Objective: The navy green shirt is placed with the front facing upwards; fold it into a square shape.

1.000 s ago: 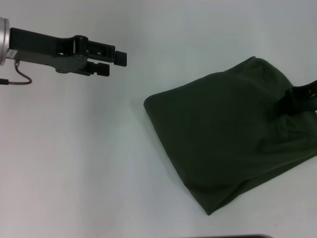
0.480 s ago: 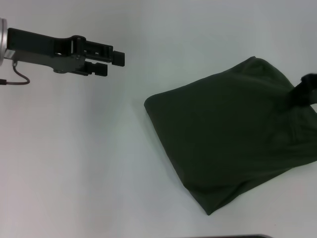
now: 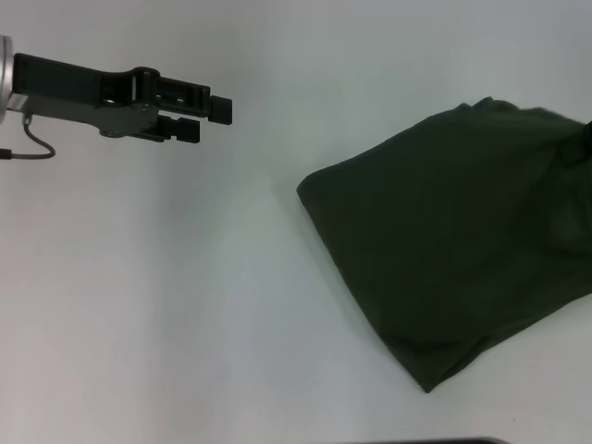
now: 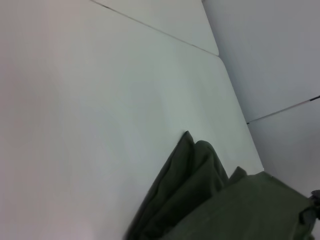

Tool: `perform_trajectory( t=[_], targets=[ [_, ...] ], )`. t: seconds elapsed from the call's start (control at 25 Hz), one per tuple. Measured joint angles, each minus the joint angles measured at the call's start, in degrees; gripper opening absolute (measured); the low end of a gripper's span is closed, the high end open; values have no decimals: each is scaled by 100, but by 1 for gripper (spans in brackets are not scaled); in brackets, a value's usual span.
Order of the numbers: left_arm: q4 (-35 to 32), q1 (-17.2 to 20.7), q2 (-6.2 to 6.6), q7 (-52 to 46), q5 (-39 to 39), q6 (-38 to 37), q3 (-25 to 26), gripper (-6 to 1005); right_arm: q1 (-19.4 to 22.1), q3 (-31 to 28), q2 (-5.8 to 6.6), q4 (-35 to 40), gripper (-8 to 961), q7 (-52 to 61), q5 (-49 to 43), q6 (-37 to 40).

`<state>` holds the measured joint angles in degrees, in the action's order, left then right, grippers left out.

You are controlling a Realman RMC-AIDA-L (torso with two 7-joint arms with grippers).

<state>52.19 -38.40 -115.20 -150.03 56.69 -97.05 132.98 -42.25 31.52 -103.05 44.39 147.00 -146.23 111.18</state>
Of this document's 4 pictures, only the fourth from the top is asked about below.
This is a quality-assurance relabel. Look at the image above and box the dark green FREE! t-shirt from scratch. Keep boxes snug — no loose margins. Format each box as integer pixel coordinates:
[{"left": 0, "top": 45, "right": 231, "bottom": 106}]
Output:
[{"left": 122, "top": 129, "right": 320, "bottom": 240}]

